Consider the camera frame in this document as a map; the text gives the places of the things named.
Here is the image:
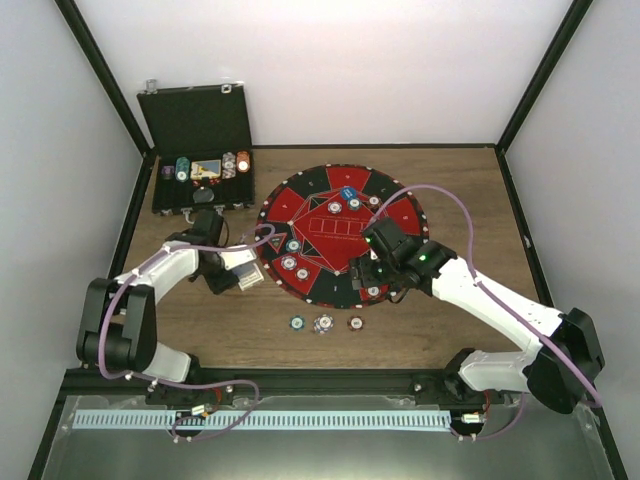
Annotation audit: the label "round red black poker mat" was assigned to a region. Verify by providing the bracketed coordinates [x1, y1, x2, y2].
[257, 164, 429, 309]

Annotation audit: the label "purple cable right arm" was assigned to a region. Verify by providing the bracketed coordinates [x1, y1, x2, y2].
[374, 184, 604, 441]

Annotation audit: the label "black aluminium frame post right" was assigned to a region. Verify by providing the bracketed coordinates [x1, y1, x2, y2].
[496, 0, 593, 154]

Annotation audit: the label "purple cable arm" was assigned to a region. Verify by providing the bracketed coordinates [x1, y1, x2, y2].
[374, 184, 604, 441]
[97, 223, 276, 386]

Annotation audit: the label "brown poker chip stack table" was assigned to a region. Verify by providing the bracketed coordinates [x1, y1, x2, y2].
[347, 316, 364, 331]

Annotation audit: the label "black aluminium frame post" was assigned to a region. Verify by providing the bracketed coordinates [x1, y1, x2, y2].
[54, 0, 151, 156]
[496, 0, 593, 154]

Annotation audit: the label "purple chip stack in case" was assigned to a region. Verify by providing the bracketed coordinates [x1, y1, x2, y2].
[161, 166, 174, 180]

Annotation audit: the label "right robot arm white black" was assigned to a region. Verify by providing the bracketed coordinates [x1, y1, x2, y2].
[349, 241, 604, 414]

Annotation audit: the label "white card box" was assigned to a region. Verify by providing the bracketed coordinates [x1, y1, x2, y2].
[238, 277, 264, 291]

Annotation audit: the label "metal sheet front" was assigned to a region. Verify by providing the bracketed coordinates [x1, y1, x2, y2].
[41, 397, 615, 479]

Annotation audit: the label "green poker chip stack table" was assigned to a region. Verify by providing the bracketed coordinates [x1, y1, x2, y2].
[289, 315, 305, 331]

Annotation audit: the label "card deck in case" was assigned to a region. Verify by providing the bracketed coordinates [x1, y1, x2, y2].
[190, 159, 221, 180]

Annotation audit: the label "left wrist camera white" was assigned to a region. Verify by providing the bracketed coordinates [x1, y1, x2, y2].
[218, 245, 257, 271]

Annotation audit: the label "blue small blind button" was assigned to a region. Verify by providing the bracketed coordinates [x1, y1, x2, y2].
[340, 186, 357, 201]

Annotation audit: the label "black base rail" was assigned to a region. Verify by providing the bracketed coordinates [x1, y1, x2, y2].
[59, 368, 531, 407]

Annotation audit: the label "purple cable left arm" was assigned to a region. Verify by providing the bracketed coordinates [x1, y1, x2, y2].
[97, 223, 276, 386]

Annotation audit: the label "light blue slotted cable duct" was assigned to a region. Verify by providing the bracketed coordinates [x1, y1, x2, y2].
[72, 409, 451, 432]

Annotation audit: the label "blue white chips in case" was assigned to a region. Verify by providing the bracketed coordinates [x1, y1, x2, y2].
[221, 152, 237, 179]

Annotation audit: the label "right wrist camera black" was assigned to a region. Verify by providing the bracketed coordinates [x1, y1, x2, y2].
[362, 217, 419, 264]

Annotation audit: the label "green chip stack in case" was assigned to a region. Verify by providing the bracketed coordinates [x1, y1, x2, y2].
[174, 157, 191, 182]

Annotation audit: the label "clear dealer button in case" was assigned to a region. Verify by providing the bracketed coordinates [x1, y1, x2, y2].
[193, 187, 215, 204]

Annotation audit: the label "triangular all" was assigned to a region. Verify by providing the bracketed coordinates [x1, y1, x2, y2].
[267, 233, 288, 255]

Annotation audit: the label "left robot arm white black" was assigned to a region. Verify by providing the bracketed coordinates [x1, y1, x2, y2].
[76, 228, 266, 404]

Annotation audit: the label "black aluminium frame post left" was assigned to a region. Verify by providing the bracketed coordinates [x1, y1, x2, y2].
[54, 0, 151, 156]

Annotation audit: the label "black poker case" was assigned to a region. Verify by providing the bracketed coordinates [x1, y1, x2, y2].
[137, 83, 255, 215]

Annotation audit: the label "orange chips in case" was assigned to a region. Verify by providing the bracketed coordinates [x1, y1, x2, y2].
[236, 151, 251, 173]

